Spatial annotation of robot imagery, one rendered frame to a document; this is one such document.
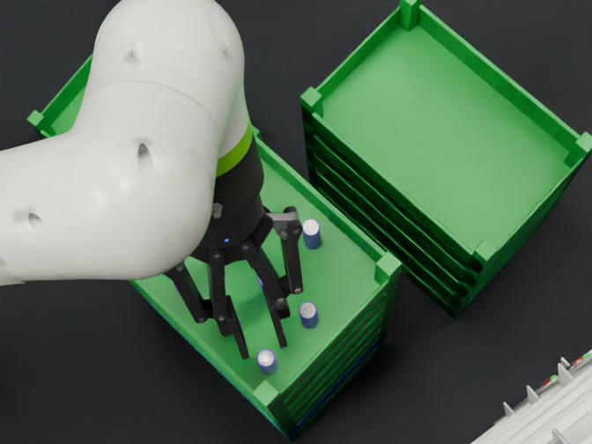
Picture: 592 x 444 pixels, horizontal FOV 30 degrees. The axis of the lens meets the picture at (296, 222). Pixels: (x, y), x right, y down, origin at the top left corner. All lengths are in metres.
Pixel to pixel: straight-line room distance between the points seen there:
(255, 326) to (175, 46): 0.50
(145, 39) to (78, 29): 1.11
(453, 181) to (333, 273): 0.27
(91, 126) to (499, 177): 0.78
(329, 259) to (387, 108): 0.29
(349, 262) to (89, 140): 0.54
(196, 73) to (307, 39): 1.07
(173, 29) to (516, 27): 1.13
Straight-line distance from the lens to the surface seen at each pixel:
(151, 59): 0.75
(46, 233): 0.72
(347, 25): 1.82
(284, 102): 1.78
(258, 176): 0.89
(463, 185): 1.40
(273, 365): 1.13
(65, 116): 1.82
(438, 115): 1.42
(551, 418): 0.76
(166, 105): 0.73
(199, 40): 0.77
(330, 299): 1.19
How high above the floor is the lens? 1.66
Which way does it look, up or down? 75 degrees down
